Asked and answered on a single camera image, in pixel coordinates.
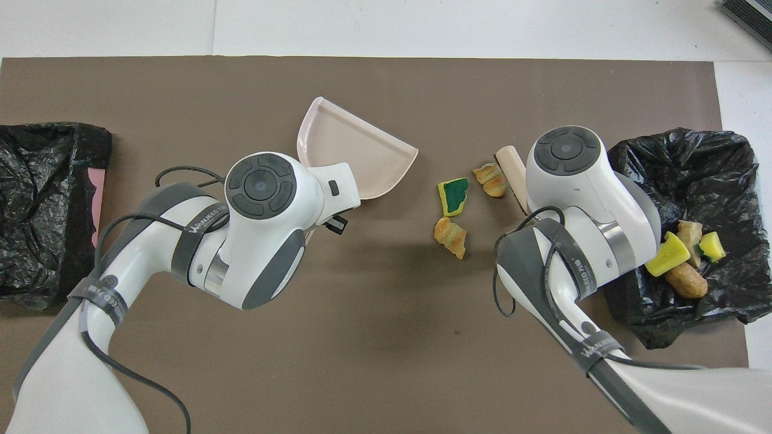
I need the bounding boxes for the beige plastic dustpan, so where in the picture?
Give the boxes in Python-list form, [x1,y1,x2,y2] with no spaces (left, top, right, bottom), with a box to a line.
[296,96,419,200]

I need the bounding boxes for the golden croissant piece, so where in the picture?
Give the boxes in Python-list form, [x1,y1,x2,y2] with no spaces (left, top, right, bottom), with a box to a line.
[472,162,508,198]
[434,216,468,260]

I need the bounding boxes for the green topped yellow sponge piece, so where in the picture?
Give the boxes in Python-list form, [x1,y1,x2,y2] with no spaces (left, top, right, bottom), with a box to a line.
[437,177,470,218]

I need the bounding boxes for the beige hand brush black bristles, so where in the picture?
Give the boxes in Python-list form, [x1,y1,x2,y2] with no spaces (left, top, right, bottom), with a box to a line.
[495,145,529,215]

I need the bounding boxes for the plain yellow sponge piece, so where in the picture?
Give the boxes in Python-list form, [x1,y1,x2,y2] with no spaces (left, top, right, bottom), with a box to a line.
[644,231,691,278]

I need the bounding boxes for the pale bread chunk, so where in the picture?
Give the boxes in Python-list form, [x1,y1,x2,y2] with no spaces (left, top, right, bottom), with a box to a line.
[677,220,704,269]

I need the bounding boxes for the brown bread roll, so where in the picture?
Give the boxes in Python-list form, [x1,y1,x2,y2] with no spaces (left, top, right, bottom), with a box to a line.
[665,263,709,300]

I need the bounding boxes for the small yellow green sponge piece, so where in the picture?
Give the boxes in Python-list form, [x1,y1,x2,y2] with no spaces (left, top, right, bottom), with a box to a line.
[698,231,727,263]

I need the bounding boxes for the pink bin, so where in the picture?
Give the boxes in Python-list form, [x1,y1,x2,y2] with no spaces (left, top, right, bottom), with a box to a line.
[87,168,107,248]

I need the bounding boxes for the black bag on pink bin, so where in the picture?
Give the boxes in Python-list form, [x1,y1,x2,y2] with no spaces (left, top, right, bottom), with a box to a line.
[0,122,113,302]

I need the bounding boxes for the large black bag lined bin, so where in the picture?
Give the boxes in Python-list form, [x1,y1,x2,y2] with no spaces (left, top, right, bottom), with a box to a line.
[606,127,772,351]

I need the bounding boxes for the brown table mat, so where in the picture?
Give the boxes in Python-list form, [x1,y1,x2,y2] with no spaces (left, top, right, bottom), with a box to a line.
[0,56,758,434]

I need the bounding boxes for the black ribbed device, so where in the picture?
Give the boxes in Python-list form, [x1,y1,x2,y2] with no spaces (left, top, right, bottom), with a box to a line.
[721,0,772,52]

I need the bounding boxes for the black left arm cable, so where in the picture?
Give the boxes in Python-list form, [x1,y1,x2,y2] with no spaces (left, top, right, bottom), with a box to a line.
[81,166,227,434]

